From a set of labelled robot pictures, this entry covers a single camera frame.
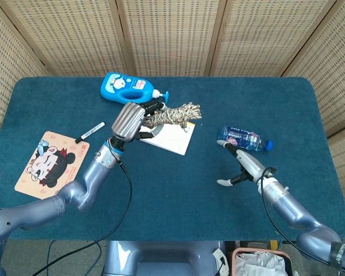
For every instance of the blue-grey robot torso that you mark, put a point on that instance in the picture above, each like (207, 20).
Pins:
(161, 258)

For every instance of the blue pump detergent bottle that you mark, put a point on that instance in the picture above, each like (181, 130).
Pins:
(115, 89)

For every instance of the woven wooden folding screen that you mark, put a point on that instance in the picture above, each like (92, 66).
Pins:
(172, 34)

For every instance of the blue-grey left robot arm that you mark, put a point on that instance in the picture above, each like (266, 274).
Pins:
(97, 172)

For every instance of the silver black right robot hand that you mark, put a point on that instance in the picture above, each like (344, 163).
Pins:
(251, 166)

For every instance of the cartoon girl mouse pad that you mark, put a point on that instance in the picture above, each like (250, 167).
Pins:
(46, 166)

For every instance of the teal felt table cover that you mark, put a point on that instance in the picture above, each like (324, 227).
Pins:
(172, 201)

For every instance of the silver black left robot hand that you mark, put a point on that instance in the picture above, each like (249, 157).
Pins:
(128, 120)

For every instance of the white crumpled cloth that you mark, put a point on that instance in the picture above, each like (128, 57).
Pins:
(256, 264)

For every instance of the white notepad yellow binding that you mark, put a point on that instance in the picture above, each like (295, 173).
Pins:
(172, 138)

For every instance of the white marker black cap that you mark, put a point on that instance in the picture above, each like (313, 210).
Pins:
(90, 132)

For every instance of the clear water bottle blue label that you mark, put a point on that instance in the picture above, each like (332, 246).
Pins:
(241, 139)

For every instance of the pink plastic bin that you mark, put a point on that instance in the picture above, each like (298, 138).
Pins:
(261, 250)

